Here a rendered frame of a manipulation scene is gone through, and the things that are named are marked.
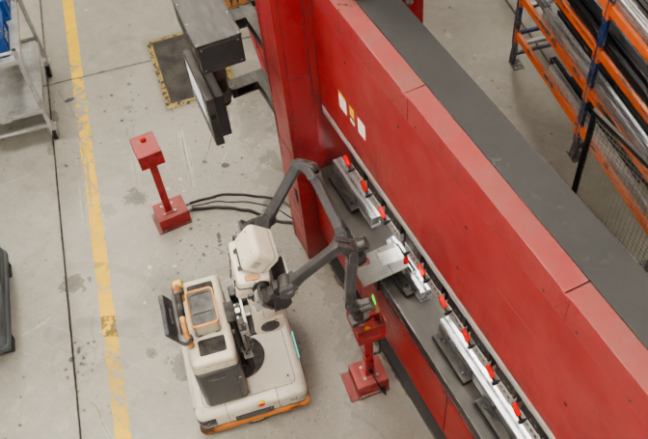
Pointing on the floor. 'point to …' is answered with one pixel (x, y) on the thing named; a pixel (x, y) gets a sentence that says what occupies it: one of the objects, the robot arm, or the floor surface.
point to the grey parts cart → (23, 73)
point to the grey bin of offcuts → (5, 305)
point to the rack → (588, 45)
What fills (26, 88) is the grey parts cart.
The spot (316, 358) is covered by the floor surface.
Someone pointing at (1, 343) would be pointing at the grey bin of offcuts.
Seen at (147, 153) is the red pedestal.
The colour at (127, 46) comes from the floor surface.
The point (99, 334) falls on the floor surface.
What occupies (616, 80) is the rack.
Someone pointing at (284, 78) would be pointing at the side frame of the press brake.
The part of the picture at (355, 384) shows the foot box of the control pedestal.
